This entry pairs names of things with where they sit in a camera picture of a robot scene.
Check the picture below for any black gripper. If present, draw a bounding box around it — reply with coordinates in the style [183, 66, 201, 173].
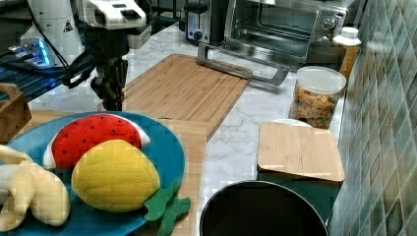
[86, 28, 129, 111]

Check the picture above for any blue plate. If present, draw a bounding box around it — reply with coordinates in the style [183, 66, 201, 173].
[1, 112, 191, 236]

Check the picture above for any black silver toaster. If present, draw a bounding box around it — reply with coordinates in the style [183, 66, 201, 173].
[183, 0, 229, 45]

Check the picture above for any plush peeled banana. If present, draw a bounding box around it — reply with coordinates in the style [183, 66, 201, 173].
[0, 146, 71, 232]

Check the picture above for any plush watermelon slice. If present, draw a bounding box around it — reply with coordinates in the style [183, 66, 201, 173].
[43, 113, 150, 169]

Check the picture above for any bamboo cutting board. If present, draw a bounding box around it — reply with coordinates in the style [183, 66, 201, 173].
[123, 54, 249, 138]

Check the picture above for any toaster oven door handle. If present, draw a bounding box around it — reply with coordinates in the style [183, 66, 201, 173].
[197, 43, 289, 87]

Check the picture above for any black round pot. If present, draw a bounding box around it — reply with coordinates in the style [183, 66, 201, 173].
[199, 181, 328, 236]

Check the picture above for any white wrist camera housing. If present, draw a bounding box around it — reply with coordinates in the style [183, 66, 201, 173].
[76, 0, 151, 49]

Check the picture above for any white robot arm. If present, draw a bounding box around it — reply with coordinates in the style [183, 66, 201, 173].
[21, 0, 146, 111]

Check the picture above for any wooden box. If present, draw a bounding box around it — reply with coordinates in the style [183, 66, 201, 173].
[0, 83, 31, 144]

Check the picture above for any plush yellow lemon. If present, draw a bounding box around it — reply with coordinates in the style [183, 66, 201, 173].
[71, 139, 192, 236]

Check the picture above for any clear jar with cereal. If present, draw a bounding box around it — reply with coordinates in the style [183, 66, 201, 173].
[289, 66, 346, 129]

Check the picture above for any green box with bamboo lid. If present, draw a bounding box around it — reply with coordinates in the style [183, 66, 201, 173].
[257, 122, 345, 220]

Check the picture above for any white plate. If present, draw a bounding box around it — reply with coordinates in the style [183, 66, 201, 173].
[271, 118, 312, 128]

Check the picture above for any silver toaster oven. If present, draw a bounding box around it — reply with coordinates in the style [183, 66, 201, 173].
[211, 0, 348, 72]

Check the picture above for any bottle with white cap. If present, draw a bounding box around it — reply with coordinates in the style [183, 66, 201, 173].
[332, 27, 361, 80]

